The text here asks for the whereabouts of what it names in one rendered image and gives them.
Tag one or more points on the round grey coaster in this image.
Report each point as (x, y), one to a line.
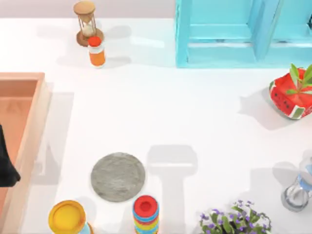
(118, 176)

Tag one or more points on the orange bottle with red cap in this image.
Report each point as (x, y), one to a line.
(96, 55)

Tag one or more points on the light blue rack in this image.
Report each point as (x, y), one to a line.
(219, 34)

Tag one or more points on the wooden hourglass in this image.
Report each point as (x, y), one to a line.
(84, 19)

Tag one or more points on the purple flower plant pot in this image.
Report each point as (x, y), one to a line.
(234, 220)

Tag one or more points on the watermelon pattern plant pot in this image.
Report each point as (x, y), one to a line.
(290, 97)

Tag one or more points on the salmon-coloured shallow box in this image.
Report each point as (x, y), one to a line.
(19, 126)

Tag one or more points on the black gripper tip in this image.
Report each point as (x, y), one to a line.
(6, 168)

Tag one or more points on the glass and blue hourglass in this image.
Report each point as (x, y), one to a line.
(298, 190)

